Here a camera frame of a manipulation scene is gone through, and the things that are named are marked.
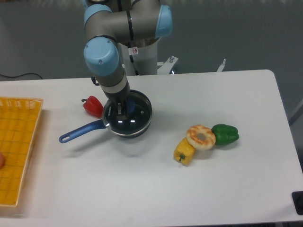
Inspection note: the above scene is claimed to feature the glass lid blue knob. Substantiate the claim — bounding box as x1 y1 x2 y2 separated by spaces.
102 90 152 138

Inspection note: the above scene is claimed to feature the white metal base frame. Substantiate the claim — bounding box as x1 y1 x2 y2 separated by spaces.
157 56 226 75

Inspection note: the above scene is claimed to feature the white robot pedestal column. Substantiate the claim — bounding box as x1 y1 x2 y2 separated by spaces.
118 38 160 76

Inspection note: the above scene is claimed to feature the green toy bell pepper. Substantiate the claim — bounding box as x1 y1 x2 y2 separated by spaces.
211 124 239 146

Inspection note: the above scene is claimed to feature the blue saucepan with handle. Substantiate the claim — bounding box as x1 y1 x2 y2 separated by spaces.
59 89 153 144

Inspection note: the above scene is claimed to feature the red toy bell pepper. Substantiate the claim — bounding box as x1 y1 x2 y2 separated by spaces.
81 96 104 118

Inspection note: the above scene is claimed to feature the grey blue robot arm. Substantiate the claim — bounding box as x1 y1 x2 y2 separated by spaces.
84 0 173 116

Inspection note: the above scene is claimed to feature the black cable on floor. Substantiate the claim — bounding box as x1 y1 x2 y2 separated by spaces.
0 73 43 79

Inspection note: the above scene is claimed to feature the yellow woven basket tray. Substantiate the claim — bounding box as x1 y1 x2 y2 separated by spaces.
0 96 44 207

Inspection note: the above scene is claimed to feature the grilled pineapple ring toy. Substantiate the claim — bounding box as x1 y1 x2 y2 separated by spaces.
186 124 216 150

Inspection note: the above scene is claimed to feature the black clamp table corner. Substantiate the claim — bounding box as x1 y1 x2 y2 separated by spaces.
292 191 303 215

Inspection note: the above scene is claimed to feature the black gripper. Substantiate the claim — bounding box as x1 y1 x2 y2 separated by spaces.
91 75 130 120

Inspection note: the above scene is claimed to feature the yellow toy bell pepper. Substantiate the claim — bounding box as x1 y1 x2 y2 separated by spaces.
173 138 196 166

